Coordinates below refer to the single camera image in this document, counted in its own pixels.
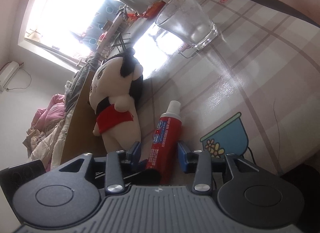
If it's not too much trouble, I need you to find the blue circle-pattern window cloth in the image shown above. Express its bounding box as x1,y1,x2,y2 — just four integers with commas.
81,0,124,51

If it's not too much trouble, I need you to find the white air conditioner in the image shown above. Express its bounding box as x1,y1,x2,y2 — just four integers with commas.
0,61,20,92

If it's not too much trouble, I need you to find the folding stool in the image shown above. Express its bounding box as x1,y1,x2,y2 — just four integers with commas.
111,32,131,53

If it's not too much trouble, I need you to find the clear drinking glass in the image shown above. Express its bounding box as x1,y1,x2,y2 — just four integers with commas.
155,0,218,50

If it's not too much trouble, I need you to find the low white table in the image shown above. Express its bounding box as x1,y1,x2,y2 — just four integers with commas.
97,10,125,53

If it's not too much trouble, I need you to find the pink quilt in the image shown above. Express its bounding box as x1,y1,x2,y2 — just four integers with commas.
31,94,65,132

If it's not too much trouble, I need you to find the red toothpaste tube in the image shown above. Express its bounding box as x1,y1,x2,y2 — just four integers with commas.
146,101,182,184

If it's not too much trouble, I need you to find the bed with grey mattress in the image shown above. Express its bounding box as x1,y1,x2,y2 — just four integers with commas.
65,52,101,113

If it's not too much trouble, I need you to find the brown cardboard box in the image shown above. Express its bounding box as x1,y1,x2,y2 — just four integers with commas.
60,71,107,164

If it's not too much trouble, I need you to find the black-haired doll red skirt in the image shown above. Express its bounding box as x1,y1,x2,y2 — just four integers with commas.
89,48,143,153

